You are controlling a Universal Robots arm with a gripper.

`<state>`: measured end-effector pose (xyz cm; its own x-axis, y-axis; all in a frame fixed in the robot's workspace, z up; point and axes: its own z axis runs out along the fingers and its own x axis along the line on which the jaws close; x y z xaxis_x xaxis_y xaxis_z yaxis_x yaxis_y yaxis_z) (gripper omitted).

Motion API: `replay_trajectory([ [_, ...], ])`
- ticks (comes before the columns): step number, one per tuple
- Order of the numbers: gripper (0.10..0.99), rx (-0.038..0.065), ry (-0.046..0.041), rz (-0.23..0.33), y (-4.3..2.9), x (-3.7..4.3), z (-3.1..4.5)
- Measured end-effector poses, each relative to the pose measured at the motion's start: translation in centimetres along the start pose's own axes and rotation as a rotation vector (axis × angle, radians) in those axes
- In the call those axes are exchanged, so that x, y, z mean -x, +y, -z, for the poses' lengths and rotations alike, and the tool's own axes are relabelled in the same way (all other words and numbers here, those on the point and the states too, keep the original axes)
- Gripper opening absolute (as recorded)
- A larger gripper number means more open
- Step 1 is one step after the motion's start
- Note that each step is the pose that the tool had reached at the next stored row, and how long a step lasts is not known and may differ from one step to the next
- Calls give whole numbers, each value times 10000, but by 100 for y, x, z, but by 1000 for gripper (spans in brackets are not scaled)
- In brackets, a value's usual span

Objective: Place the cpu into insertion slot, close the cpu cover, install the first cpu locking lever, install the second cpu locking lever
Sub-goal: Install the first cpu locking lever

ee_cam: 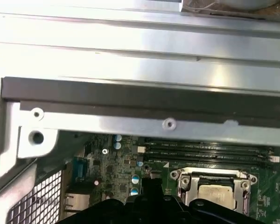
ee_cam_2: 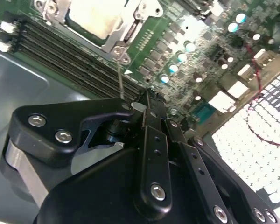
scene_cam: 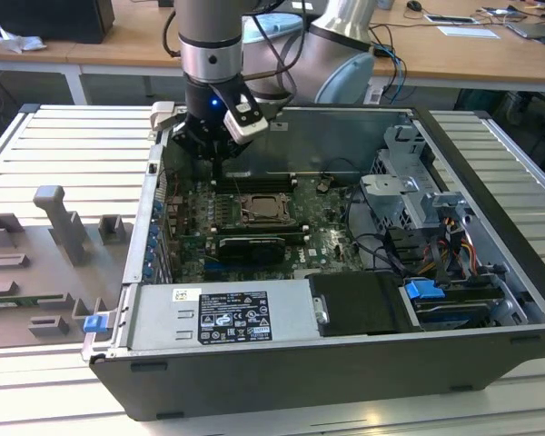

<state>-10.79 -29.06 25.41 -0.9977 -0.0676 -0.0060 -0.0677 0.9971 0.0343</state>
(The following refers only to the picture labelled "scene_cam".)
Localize green RAM stick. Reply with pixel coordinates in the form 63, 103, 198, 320
0, 295, 67, 306

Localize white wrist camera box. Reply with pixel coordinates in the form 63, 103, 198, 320
208, 75, 271, 146

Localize black RAM slot row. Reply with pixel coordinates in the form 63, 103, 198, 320
215, 173, 299, 193
211, 223, 311, 241

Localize black cable in case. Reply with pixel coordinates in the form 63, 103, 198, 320
345, 181, 408, 277

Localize silver power supply unit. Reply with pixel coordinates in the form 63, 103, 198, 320
129, 279, 329, 351

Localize green motherboard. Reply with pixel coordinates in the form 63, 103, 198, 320
163, 174, 379, 282

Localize small white yellow sticker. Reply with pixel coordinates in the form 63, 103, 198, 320
171, 287, 203, 302

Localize wooden desk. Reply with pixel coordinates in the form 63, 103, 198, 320
0, 0, 545, 108

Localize black power supply label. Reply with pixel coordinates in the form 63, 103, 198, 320
198, 292, 273, 344

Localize blue expansion slot clips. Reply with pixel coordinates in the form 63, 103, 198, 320
138, 172, 176, 285

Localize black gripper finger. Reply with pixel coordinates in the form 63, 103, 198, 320
171, 120, 221, 185
218, 139, 252, 185

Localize black plastic air shroud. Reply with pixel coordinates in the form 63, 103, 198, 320
308, 271, 421, 338

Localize CPU socket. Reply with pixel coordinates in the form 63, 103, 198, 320
238, 191, 300, 228

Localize metal socket cover frame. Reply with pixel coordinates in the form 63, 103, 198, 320
240, 193, 297, 223

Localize grey parts rack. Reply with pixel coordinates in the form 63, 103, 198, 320
0, 184, 135, 351

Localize flat tablet device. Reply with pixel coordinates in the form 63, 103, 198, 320
424, 13, 479, 26

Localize crumpled white paper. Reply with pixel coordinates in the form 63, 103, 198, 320
0, 25, 47, 56

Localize grey laptop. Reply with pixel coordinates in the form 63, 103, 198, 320
503, 20, 545, 45

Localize silver metal drive cage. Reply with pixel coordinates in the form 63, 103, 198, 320
359, 124, 474, 231

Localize black office chair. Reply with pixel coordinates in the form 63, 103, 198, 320
453, 88, 545, 183

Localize black box on desk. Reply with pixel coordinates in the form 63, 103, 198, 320
0, 0, 116, 45

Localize red yellow wire bundle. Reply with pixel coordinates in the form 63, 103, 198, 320
420, 216, 481, 285

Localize grey case latch handle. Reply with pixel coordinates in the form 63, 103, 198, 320
149, 100, 180, 134

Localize blue hanging cable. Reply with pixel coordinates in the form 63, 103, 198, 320
381, 43, 408, 99

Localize black open PC case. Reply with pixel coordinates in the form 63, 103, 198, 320
82, 100, 545, 421

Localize hard disk in blue carrier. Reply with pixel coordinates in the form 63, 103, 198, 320
401, 276, 506, 331

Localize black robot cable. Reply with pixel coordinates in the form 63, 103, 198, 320
163, 0, 311, 99

